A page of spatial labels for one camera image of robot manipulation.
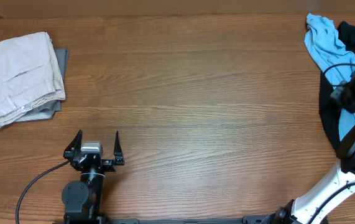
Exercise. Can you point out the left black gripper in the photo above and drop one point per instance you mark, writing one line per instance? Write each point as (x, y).
(109, 165)

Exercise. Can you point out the light blue t-shirt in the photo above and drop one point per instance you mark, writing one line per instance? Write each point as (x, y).
(328, 52)

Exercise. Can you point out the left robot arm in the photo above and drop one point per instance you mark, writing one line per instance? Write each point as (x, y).
(82, 198)

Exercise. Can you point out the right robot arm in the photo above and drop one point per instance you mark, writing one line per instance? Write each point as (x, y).
(338, 184)

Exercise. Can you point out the black garment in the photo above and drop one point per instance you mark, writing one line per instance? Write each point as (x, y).
(328, 111)

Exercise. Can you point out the folded grey garment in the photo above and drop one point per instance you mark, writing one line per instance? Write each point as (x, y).
(47, 110)

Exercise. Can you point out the folded beige trousers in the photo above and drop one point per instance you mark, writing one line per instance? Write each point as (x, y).
(29, 75)

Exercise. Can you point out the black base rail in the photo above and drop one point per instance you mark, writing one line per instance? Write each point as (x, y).
(256, 219)

